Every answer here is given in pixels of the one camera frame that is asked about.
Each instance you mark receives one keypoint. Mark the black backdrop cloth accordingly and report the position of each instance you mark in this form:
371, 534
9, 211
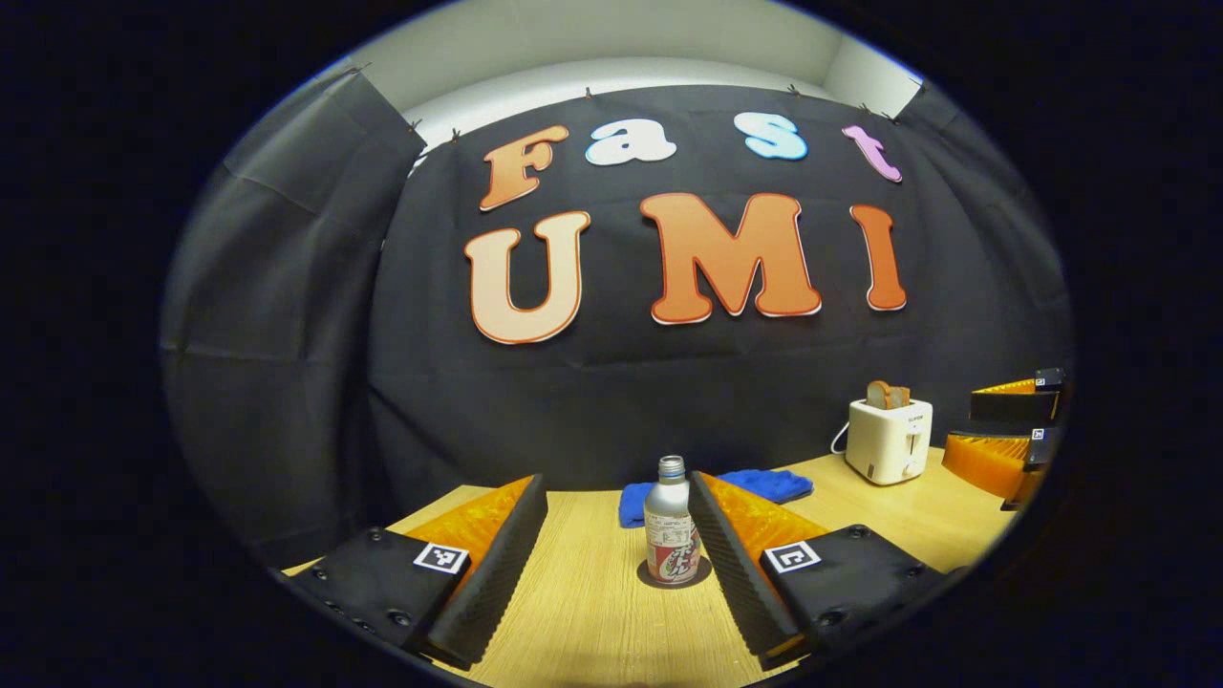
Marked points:
621, 401

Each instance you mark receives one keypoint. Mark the toasted bread slice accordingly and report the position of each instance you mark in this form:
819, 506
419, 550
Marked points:
878, 395
901, 397

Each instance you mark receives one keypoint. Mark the silver water bottle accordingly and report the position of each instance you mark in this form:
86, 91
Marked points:
669, 521

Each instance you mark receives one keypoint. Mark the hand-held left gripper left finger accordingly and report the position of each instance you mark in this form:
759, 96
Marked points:
497, 573

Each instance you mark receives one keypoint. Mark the cream toaster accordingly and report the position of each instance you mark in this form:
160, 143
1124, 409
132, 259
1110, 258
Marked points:
889, 444

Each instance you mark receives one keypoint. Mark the dark round coaster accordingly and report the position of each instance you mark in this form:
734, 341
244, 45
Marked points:
649, 577

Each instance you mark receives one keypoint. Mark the blue cloth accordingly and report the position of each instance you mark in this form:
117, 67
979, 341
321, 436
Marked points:
764, 485

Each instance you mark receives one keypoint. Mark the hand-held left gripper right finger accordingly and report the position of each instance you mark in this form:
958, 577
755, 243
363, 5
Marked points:
731, 573

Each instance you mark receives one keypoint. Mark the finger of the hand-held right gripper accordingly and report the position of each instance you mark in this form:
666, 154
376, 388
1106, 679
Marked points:
1013, 406
994, 463

